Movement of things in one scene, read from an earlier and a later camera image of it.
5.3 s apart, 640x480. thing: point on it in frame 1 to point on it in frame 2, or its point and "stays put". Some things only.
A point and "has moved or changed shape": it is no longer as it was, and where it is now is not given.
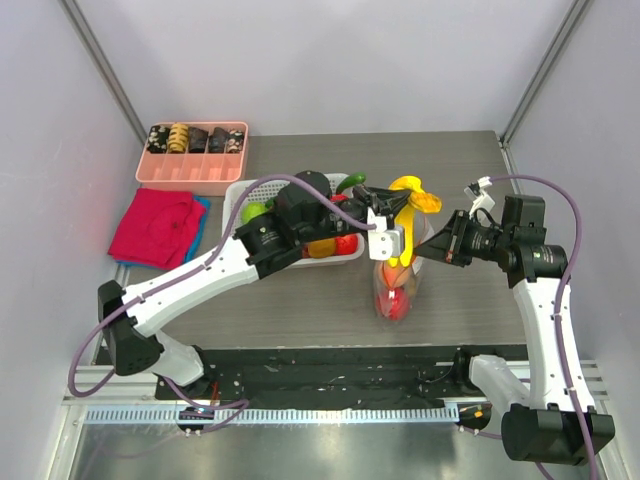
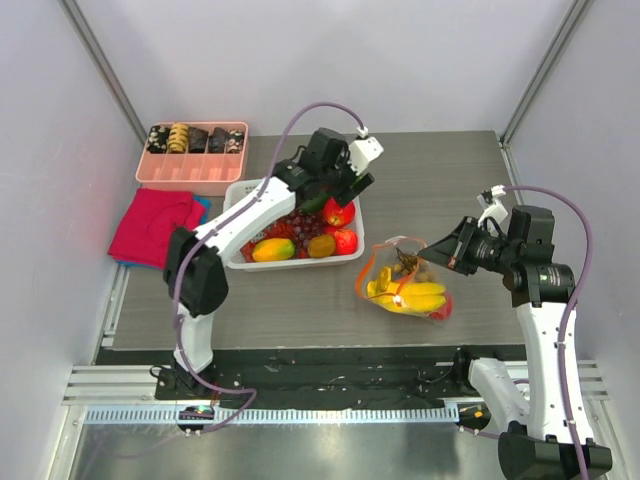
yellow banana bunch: x=418 y=199 to x=411 y=297
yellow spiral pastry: x=178 y=138 stays put
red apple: x=346 y=245 stays put
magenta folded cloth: x=159 y=227 stays put
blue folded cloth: x=207 y=205 stays put
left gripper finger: x=389 y=200 to x=357 y=188
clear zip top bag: x=395 y=288 has moved or changed shape
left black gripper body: x=358 y=207 to x=337 y=180
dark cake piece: x=197 y=139 stays put
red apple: x=393 y=303 to x=445 y=311
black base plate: x=338 y=377 stays put
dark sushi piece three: x=234 y=141 stays put
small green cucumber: x=351 y=181 has moved or changed shape
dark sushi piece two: x=217 y=141 stays put
